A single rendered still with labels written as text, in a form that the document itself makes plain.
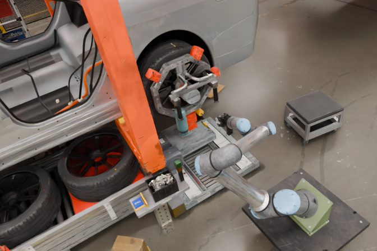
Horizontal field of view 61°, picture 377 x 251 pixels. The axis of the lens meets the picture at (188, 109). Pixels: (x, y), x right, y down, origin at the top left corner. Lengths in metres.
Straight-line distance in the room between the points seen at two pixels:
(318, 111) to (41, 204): 2.48
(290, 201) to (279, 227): 0.35
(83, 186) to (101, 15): 1.42
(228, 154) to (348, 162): 1.69
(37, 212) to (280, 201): 1.74
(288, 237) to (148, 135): 1.16
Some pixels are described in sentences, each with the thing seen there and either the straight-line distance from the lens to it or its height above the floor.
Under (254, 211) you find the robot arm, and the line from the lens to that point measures 2.25.
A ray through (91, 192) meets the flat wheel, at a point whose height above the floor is 0.41.
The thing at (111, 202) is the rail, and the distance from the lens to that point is 2.64.
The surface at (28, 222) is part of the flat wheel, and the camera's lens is 2.71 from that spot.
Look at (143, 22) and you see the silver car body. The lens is 2.44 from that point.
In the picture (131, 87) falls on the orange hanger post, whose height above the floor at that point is 1.31.
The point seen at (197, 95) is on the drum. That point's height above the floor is 0.85.
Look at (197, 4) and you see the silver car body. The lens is 2.63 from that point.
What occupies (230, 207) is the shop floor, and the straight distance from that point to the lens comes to 2.83.
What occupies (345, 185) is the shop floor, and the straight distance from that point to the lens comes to 3.06.
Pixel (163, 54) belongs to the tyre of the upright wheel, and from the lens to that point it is 2.55.
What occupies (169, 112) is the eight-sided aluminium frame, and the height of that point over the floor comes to 0.69.
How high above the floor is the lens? 2.37
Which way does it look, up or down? 39 degrees down
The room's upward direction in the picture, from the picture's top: 11 degrees counter-clockwise
